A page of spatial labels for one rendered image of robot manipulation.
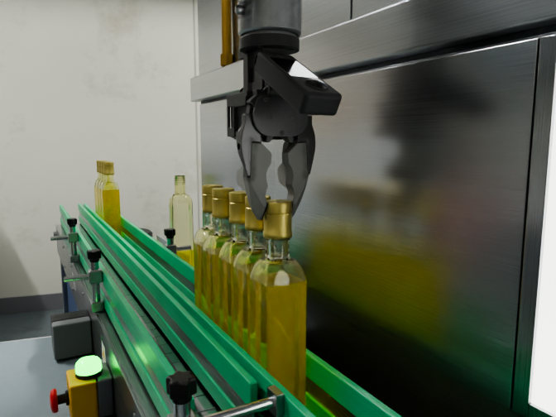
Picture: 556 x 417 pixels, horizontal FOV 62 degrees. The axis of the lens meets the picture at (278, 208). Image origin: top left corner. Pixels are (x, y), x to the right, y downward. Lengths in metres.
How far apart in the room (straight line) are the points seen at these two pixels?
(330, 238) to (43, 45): 3.27
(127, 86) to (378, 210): 3.21
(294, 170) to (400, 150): 0.13
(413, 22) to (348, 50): 0.12
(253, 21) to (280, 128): 0.12
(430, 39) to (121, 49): 3.29
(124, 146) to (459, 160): 3.30
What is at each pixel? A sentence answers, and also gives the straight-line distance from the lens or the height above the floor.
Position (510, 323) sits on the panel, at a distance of 0.50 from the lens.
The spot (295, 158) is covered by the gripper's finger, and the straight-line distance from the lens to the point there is 0.57.
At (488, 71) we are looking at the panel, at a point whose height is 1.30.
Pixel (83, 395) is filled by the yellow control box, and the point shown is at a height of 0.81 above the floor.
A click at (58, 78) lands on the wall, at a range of 3.73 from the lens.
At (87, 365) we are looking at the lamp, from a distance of 0.91.
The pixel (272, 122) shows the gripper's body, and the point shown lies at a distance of 0.55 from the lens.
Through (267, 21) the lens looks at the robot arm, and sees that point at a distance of 0.56.
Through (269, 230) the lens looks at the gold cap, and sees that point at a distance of 0.55.
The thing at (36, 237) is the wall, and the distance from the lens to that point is 3.80.
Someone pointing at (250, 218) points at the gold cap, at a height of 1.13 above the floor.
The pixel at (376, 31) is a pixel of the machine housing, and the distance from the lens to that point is 0.63.
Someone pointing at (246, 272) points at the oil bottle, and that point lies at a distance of 0.60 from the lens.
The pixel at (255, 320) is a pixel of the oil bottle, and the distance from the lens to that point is 0.59.
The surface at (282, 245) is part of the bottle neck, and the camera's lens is 0.56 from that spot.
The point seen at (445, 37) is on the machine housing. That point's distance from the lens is 0.55.
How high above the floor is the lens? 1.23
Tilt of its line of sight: 8 degrees down
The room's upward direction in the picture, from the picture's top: straight up
